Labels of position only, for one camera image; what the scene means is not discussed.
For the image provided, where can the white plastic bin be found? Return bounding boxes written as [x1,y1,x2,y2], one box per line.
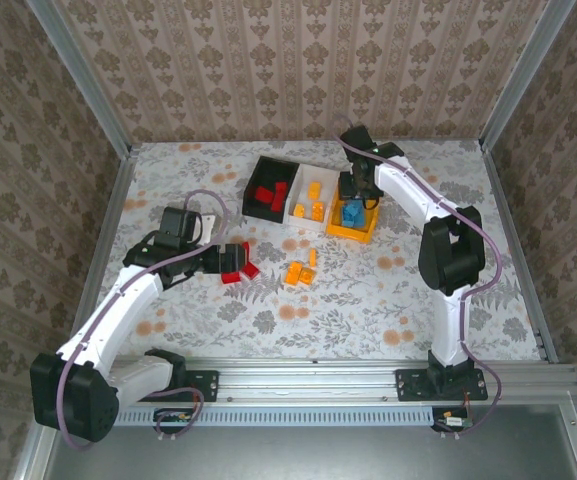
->
[284,163,342,232]

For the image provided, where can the yellow plastic bin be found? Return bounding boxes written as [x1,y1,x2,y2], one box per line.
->
[325,172,382,245]

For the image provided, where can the black plastic bin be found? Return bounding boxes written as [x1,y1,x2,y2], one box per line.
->
[241,154,302,225]

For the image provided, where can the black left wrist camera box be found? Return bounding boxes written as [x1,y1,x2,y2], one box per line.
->
[159,206,219,246]

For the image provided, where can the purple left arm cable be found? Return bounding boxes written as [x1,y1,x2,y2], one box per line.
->
[56,188,230,451]

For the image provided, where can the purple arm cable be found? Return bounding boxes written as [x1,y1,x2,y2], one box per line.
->
[331,113,504,439]
[56,188,230,451]

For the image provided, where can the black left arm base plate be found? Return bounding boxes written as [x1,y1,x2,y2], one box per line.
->
[131,368,219,402]

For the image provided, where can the aluminium side rail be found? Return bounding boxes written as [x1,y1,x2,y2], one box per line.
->
[482,142,559,364]
[62,147,142,364]

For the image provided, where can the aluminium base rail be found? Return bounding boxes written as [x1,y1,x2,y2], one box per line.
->
[115,357,577,404]

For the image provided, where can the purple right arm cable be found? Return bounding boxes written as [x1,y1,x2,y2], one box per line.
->
[331,113,504,439]

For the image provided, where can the small circuit board with wires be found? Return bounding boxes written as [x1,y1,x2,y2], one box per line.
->
[431,405,474,432]
[153,407,204,436]

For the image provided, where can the grey slotted cable duct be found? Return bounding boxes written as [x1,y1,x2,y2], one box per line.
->
[115,405,437,427]

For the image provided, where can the aluminium corner post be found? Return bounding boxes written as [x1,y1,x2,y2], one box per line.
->
[480,0,577,149]
[26,0,134,156]

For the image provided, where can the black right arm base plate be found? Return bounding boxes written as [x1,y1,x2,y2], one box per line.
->
[395,368,489,402]

